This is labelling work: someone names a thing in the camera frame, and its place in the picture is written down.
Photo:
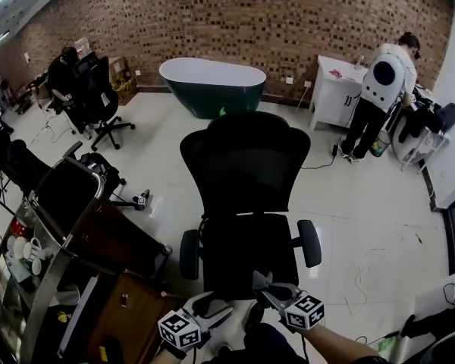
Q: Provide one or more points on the white table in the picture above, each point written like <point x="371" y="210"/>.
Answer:
<point x="436" y="298"/>

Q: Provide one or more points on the person's right forearm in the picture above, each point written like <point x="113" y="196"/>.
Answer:
<point x="333" y="341"/>

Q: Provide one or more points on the clear bottle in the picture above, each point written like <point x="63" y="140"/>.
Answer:
<point x="360" y="61"/>

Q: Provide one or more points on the green mesh bin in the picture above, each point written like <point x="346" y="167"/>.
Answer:
<point x="380" y="145"/>

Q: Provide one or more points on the grey cloth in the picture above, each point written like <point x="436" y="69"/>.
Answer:
<point x="261" y="279"/>

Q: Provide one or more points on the green and white bathtub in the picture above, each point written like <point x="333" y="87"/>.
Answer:
<point x="212" y="85"/>

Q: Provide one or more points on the white mug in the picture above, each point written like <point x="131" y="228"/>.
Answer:
<point x="19" y="245"/>
<point x="36" y="252"/>

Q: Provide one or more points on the pink item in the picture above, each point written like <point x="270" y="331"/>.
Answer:
<point x="335" y="73"/>

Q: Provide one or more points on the black padded chair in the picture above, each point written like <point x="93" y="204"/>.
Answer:
<point x="26" y="163"/>

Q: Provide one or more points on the black swivel office chair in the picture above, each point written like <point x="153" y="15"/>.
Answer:
<point x="95" y="89"/>

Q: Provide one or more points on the black bag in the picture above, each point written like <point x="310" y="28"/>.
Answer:
<point x="100" y="171"/>

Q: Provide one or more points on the dark brown cabinet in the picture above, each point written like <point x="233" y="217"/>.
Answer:
<point x="110" y="230"/>

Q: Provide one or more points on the black garment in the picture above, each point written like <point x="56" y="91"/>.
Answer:
<point x="432" y="322"/>

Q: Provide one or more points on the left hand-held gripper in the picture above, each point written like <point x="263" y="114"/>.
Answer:
<point x="182" y="330"/>

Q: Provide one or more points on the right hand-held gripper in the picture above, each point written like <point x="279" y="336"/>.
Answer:
<point x="305" y="312"/>

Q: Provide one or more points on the white cabinet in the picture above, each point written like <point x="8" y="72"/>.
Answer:
<point x="331" y="97"/>

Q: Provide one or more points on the cardboard box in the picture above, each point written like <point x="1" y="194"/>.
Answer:
<point x="119" y="72"/>

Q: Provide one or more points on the spare hand-held gripper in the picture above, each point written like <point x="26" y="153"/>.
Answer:
<point x="141" y="200"/>

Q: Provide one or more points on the person's dark clothing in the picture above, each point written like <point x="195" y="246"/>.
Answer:
<point x="267" y="345"/>

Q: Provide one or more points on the pile of black clothes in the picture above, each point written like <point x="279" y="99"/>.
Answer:
<point x="428" y="121"/>

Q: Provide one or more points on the metal cart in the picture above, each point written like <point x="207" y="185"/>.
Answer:
<point x="41" y="279"/>

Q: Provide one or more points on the white backpack with black circle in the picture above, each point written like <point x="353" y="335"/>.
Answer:
<point x="383" y="80"/>

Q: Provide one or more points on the wooden side table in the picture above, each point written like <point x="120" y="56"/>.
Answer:
<point x="136" y="317"/>

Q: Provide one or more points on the black mesh office chair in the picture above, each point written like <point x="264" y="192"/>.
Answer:
<point x="246" y="188"/>

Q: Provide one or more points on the white clothes rack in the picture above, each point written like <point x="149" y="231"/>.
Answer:
<point x="421" y="146"/>

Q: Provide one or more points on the small phone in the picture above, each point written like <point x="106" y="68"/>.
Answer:
<point x="124" y="300"/>

